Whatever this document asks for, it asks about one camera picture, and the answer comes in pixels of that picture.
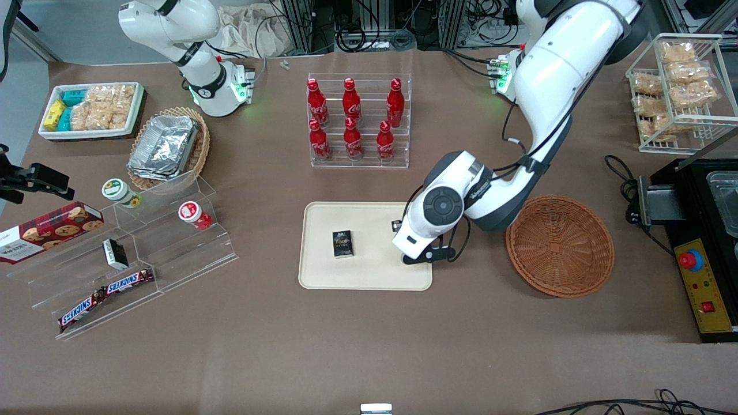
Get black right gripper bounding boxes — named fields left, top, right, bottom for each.
left=0, top=163, right=76, bottom=205

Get white rectangular snack tray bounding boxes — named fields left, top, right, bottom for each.
left=38, top=82, right=145, bottom=141

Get beige plastic tray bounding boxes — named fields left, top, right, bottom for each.
left=298, top=201, right=433, bottom=291

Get brown round wicker basket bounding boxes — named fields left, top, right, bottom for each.
left=506, top=195, right=615, bottom=299

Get light wicker basket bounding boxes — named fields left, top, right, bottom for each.
left=126, top=107, right=211, bottom=191

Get red cookie box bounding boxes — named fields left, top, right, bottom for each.
left=0, top=201, right=105, bottom=265

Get yellow snack packet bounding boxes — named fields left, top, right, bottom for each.
left=43, top=99, right=67, bottom=131

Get clear rice cracker bag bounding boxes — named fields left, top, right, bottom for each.
left=90, top=104, right=131, bottom=131
left=70, top=101, right=93, bottom=131
left=86, top=85, right=137, bottom=108

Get green lid cup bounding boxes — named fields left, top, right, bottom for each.
left=102, top=178, right=143, bottom=210

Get small black card box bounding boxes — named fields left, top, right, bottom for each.
left=332, top=230, right=355, bottom=259

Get clear acrylic stepped shelf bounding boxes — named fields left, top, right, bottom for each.
left=6, top=228, right=169, bottom=341
left=111, top=170, right=240, bottom=296

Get small black white box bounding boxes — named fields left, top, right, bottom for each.
left=102, top=238, right=130, bottom=271

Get clear acrylic bottle rack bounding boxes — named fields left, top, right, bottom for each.
left=307, top=73, right=413, bottom=169

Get red cola bottle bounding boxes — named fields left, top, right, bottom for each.
left=386, top=78, right=406, bottom=129
left=307, top=78, right=330, bottom=128
left=376, top=120, right=396, bottom=164
left=343, top=118, right=364, bottom=161
left=342, top=78, right=363, bottom=123
left=308, top=119, right=333, bottom=163

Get aluminium foil container stack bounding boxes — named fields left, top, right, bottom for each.
left=127, top=115, right=200, bottom=181

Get snickers chocolate bar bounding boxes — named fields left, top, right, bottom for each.
left=103, top=267, right=156, bottom=296
left=58, top=287, right=108, bottom=334

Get black office chair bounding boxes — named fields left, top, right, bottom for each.
left=0, top=0, right=41, bottom=82

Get red lid cup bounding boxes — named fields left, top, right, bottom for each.
left=178, top=201, right=213, bottom=231

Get white cloth bag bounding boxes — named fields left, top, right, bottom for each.
left=214, top=5, right=290, bottom=59

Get red emergency stop button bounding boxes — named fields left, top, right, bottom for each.
left=678, top=248, right=706, bottom=273

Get bagged fried snack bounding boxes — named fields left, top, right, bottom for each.
left=633, top=95, right=671, bottom=118
left=666, top=61, right=711, bottom=85
left=631, top=72, right=665, bottom=96
left=660, top=41, right=699, bottom=65
left=669, top=81, right=720, bottom=110
left=639, top=114, right=688, bottom=144

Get black machine housing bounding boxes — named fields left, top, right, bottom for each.
left=626, top=158, right=738, bottom=344

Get yellow control panel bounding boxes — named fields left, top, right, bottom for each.
left=674, top=237, right=735, bottom=335

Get clear plastic container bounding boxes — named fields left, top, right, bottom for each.
left=706, top=171, right=738, bottom=223

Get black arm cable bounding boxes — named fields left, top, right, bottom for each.
left=404, top=97, right=577, bottom=263

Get black table cable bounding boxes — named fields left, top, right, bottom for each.
left=604, top=153, right=676, bottom=258

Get aluminium frame post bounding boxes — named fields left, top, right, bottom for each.
left=439, top=0, right=469, bottom=50
left=280, top=0, right=336, bottom=56

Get black cable bundle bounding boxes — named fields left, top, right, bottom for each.
left=333, top=0, right=442, bottom=54

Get white wire rack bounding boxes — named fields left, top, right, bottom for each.
left=625, top=33, right=738, bottom=155

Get black floor cables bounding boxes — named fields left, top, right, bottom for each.
left=533, top=388, right=738, bottom=415

